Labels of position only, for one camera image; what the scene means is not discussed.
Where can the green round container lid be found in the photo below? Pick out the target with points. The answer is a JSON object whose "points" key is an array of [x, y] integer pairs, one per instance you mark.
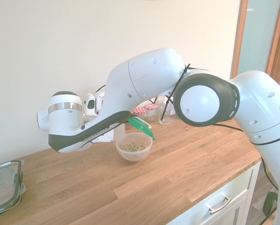
{"points": [[142, 129]]}

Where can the clear plastic bowl with cereal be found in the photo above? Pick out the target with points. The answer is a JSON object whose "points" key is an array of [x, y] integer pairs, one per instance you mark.
{"points": [[134, 154]]}

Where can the faceted drinking glass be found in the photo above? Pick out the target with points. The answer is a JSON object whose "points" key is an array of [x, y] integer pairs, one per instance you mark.
{"points": [[168, 117]]}

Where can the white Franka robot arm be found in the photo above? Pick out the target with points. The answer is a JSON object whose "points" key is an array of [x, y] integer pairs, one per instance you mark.
{"points": [[154, 75]]}

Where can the dark green chair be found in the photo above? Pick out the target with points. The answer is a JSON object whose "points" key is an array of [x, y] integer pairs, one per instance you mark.
{"points": [[268, 204]]}

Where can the rectangular container black clip lid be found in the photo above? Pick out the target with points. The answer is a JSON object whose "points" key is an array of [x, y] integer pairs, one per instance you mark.
{"points": [[4, 182]]}

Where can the glass jar red checkered lid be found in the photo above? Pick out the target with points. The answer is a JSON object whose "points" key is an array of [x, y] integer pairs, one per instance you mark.
{"points": [[151, 113], [140, 111]]}

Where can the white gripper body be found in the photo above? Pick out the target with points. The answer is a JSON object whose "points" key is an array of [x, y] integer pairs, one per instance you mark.
{"points": [[100, 100]]}

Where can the wooden door with frosted glass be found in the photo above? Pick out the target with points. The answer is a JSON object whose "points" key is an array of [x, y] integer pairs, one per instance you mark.
{"points": [[259, 35]]}

